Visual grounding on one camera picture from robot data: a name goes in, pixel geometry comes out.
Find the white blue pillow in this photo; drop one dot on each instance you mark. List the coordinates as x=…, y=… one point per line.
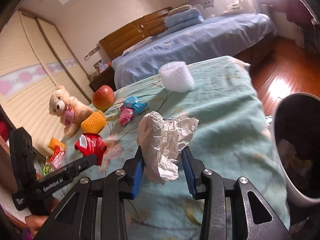
x=141, y=44

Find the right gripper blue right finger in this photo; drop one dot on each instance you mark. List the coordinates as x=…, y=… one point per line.
x=193, y=173

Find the green drink pouch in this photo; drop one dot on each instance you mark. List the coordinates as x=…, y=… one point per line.
x=47, y=169

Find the pink red snack wrapper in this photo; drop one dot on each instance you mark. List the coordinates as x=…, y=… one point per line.
x=57, y=157

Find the dark wooden nightstand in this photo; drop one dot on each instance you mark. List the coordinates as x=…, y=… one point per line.
x=105, y=78

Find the white sliding wardrobe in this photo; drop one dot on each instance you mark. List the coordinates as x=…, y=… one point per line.
x=35, y=60

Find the framed photo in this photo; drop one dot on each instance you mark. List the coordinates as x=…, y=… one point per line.
x=101, y=66

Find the white paper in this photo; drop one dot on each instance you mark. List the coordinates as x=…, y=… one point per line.
x=162, y=142

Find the white foam fruit net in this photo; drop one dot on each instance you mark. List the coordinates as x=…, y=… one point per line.
x=176, y=77

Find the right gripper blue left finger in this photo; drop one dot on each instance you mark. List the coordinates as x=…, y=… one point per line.
x=134, y=169

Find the folded blue quilts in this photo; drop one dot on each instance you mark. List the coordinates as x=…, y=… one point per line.
x=182, y=14

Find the red yellow apple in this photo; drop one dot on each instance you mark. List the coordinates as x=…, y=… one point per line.
x=103, y=98

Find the dark red hanging coat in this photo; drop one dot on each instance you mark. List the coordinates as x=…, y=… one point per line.
x=303, y=12

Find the wooden headboard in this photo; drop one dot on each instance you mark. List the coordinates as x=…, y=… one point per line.
x=130, y=34

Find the red snack bag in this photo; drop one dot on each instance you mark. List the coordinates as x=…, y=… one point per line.
x=91, y=144

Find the person's left hand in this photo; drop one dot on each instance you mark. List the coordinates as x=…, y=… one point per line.
x=34, y=223

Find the pink plastic package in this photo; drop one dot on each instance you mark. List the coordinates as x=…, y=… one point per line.
x=125, y=115

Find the blue bed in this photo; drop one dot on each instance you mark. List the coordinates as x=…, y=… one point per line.
x=214, y=37

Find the light green floral bedsheet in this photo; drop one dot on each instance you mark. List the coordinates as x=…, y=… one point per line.
x=232, y=139

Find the blue plastic package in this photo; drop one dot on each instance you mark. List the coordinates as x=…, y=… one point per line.
x=135, y=104

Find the cream teddy bear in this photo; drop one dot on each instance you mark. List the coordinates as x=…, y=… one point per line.
x=69, y=109

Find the black trash bin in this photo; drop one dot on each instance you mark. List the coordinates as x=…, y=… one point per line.
x=295, y=132

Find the orange foam fruit net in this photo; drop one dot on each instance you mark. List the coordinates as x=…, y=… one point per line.
x=94, y=123

